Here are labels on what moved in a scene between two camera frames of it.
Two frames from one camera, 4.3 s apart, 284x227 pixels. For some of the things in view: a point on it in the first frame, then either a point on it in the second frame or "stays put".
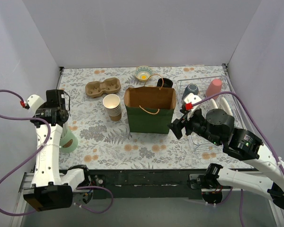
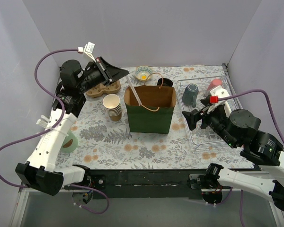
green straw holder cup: x=69 y=141 stays put
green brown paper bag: x=150 y=109 stays put
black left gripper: x=63 y=125 to x=103 y=71
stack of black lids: x=167 y=82 stays put
